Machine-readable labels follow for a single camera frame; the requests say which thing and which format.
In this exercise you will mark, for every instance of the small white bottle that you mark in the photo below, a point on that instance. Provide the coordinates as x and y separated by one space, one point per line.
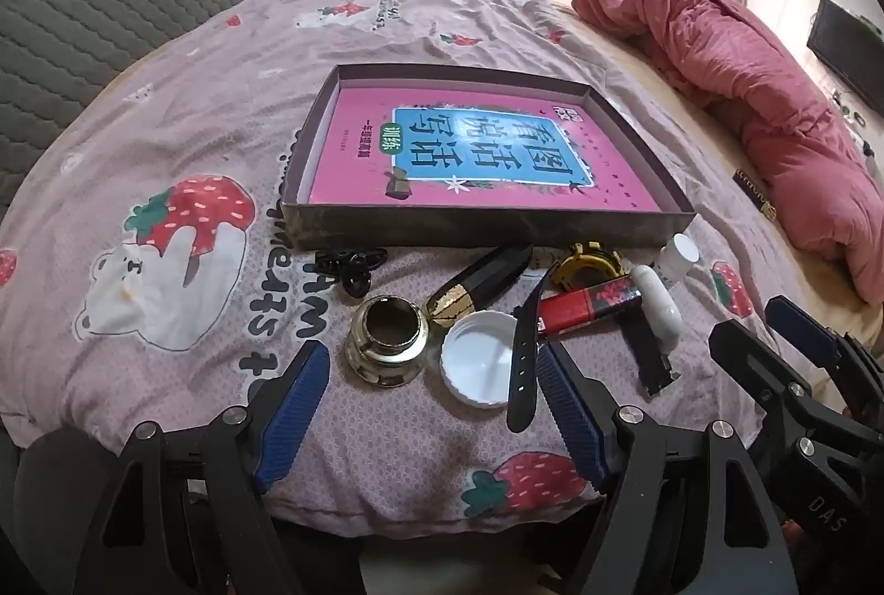
680 253

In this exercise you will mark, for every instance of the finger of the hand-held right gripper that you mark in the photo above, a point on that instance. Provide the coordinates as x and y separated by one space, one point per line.
753 360
798 322

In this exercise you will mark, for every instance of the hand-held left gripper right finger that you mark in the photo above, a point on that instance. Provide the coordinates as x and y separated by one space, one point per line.
573 422

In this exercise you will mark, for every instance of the white plastic lid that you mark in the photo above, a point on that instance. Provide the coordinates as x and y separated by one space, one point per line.
476 367

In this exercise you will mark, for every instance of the white earbuds case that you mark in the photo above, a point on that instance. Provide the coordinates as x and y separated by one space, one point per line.
656 305

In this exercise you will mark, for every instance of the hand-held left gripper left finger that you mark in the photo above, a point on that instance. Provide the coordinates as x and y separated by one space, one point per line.
297 408

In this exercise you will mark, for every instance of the strawberry printed bed sheet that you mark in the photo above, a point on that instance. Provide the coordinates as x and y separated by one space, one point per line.
207 98

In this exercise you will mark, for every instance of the black hair clip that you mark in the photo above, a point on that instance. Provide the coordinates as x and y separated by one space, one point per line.
353 284

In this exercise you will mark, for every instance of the black television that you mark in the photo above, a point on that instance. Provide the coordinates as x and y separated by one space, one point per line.
846 49

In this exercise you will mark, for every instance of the black mattress label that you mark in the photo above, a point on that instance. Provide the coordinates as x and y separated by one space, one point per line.
754 194

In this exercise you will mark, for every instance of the pink book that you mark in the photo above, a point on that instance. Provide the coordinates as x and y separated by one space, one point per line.
359 153

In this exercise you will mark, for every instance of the black and yellow wristwatch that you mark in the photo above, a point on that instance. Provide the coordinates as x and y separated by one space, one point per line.
523 360

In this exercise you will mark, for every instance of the shallow cardboard box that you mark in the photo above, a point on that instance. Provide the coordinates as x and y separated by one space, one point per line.
483 225

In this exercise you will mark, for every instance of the brass lamp socket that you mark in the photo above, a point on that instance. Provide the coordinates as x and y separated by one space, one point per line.
387 360

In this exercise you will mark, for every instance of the black and gold tube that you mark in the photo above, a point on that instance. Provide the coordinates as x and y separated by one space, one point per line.
483 281

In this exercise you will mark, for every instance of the pink quilt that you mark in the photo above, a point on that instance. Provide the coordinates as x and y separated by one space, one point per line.
760 105

